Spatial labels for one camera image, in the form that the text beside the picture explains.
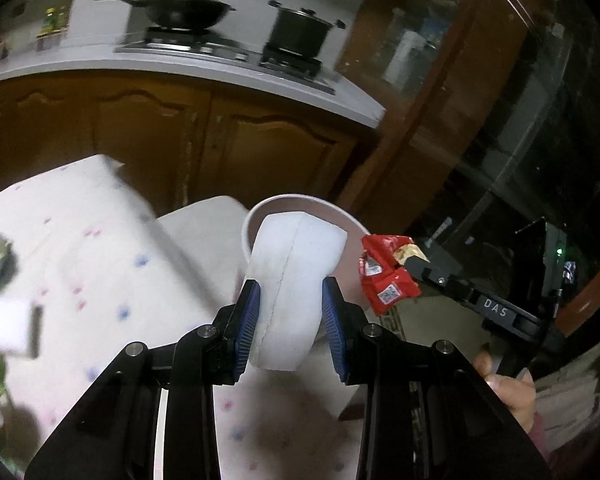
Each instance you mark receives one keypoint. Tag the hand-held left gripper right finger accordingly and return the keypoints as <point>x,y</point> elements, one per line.
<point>332,330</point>

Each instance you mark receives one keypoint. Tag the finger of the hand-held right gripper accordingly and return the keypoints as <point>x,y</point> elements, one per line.
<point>437,275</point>

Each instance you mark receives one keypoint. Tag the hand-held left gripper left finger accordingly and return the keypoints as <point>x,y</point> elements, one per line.
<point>245,330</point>

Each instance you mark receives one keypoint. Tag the red snack wrapper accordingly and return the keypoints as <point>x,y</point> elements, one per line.
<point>385,287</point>

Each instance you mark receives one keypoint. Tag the white foam block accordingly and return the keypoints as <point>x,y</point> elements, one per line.
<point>290,285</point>

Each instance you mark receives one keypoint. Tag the white round waste bin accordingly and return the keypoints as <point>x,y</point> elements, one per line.
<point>325,210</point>

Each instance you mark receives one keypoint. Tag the person's right hand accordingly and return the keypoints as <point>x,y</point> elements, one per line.
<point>512,395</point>

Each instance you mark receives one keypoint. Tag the grey clothing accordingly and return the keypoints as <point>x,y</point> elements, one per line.
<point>580,390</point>

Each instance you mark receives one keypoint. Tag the white dotted tablecloth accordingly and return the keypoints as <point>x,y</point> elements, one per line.
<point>90,240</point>

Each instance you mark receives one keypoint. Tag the wooden framed glass door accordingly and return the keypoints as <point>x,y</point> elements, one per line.
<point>460,90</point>

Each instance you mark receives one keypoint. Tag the brown wooden kitchen cabinet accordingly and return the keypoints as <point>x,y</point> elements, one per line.
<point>140,130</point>

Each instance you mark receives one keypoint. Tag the small white box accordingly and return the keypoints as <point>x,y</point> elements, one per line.
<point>15,327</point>

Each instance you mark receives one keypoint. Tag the steel gas stove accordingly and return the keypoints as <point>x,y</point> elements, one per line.
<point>230,55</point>

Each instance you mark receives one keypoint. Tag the black cooking pot with lid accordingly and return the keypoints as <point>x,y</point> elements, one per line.
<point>300,30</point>

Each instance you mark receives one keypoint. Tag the grey kitchen counter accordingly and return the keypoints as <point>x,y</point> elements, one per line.
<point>80,57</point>

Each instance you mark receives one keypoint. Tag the black wok with lid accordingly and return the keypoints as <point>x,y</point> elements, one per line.
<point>185,10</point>

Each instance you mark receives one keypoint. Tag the yellow bottles on small rack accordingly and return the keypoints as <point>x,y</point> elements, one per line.
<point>52,27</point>

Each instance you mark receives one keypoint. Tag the wall socket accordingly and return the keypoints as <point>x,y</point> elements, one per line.
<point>19,10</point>

